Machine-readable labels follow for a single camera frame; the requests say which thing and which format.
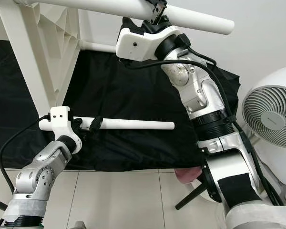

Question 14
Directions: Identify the pink white round stool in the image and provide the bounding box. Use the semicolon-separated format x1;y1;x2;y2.
176;167;205;184

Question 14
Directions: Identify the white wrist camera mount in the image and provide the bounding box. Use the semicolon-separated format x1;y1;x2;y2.
116;25;180;62
49;106;82;153

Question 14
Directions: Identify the white standing fan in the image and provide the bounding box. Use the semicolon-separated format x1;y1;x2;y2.
241;66;286;203

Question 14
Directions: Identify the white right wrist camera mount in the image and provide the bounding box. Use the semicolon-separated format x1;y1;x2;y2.
116;25;180;62

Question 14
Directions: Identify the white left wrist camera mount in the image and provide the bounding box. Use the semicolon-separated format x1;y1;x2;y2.
49;106;82;153

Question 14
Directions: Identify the black table cloth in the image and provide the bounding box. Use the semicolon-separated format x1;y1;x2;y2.
0;39;241;171

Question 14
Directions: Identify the white plastic table leg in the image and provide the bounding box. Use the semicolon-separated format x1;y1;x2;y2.
41;0;235;35
79;41;122;53
39;116;175;132

